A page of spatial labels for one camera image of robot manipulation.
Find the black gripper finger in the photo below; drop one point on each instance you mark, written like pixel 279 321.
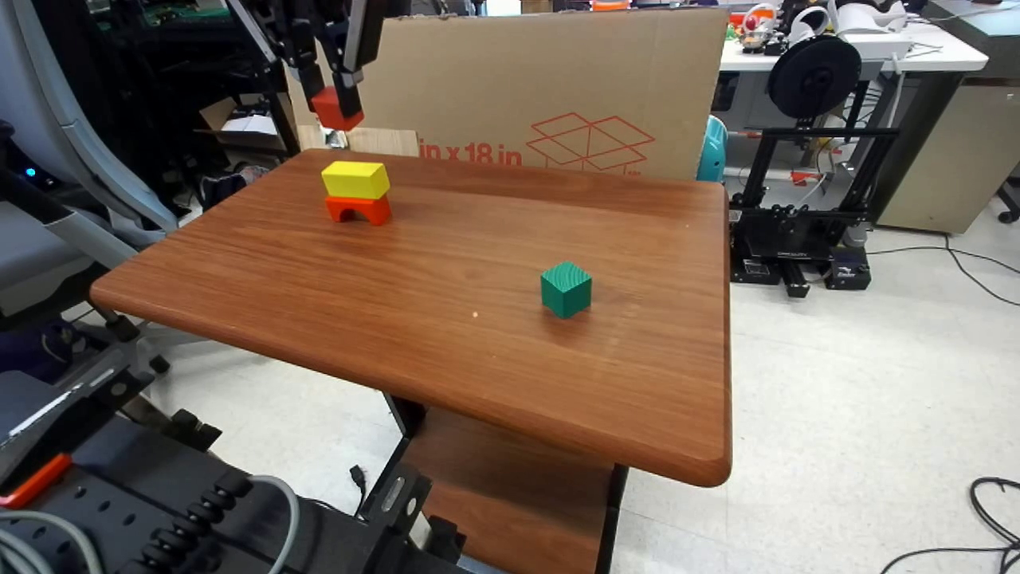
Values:
pixel 356 42
pixel 299 49

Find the orange cube block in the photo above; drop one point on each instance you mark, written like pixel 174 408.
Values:
pixel 340 109

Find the yellow rectangular block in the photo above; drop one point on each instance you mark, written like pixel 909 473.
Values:
pixel 356 179

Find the orange arch block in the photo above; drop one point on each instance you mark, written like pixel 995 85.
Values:
pixel 358 208

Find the green cube block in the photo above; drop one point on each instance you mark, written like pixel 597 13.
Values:
pixel 565 289

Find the teal round object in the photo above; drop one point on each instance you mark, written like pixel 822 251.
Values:
pixel 713 148

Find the black filament spool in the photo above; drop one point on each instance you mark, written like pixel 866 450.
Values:
pixel 813 76

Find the black 3D printer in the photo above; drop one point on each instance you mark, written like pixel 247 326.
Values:
pixel 799 212

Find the black power strip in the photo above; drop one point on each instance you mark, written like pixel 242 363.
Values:
pixel 186 526

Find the white background table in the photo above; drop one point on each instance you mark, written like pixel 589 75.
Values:
pixel 935 49

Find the beige cabinet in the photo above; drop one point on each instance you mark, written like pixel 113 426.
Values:
pixel 951 159

